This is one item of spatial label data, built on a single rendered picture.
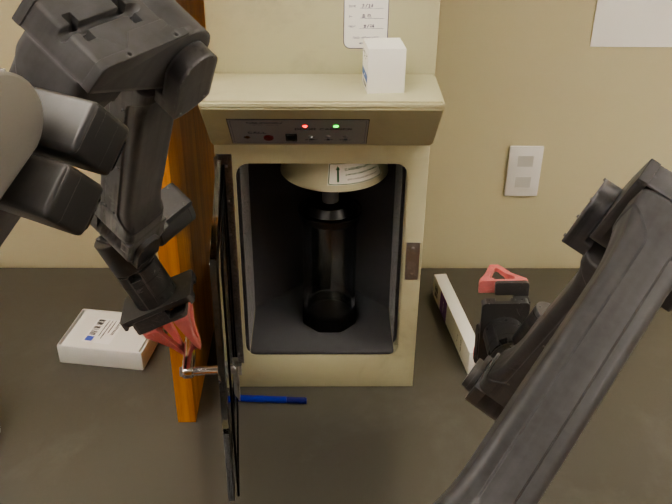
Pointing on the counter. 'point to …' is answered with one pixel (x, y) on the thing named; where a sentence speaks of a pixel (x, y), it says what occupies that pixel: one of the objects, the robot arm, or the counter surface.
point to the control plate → (358, 128)
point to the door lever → (193, 363)
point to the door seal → (227, 325)
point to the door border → (222, 332)
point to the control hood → (325, 104)
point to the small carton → (383, 65)
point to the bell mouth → (334, 176)
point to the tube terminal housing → (347, 375)
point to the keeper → (412, 260)
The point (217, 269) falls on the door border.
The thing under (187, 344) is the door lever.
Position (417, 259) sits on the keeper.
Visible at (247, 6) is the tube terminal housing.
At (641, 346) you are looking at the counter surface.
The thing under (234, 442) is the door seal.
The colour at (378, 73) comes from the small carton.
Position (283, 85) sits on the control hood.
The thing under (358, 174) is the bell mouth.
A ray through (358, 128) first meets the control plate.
